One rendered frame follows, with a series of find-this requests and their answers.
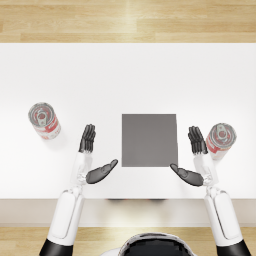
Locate red can with silver lid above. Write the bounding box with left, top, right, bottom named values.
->
left=27, top=101, right=62, bottom=141
left=205, top=122, right=238, bottom=161

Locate dark grey square mat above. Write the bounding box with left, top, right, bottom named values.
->
left=121, top=113, right=179, bottom=168

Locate dark round robot body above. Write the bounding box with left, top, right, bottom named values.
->
left=100, top=232, right=198, bottom=256

